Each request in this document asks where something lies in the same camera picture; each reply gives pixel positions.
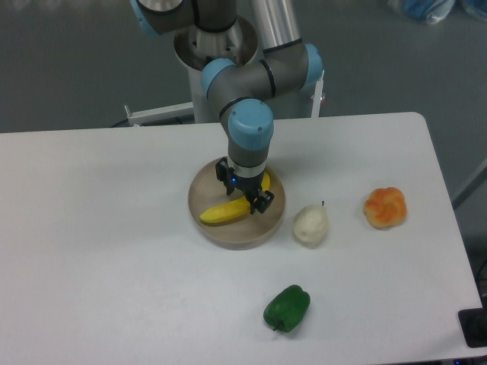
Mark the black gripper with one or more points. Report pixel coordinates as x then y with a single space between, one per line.
251 188

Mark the yellow banana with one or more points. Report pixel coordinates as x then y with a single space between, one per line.
226 212

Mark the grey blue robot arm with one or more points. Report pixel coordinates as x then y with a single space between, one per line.
240 67

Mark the beige round plate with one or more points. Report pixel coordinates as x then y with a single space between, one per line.
246 231

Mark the white pear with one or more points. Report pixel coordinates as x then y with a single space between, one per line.
311 224

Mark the green bell pepper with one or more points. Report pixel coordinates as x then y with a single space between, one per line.
287 310

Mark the orange bread roll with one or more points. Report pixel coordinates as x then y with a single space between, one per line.
385 208

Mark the grey table leg strut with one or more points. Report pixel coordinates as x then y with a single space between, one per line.
470 185

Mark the blue plastic bag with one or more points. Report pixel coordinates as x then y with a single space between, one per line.
427 11

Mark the black box at table edge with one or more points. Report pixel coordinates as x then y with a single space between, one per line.
473 324

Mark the white left frame bracket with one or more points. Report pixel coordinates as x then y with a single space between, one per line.
160 115

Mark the white frame bracket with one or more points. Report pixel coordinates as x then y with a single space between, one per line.
318 97
160 115

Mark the white right frame bracket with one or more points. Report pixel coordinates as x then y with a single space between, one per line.
318 97

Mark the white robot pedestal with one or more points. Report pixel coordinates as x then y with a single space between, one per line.
196 95

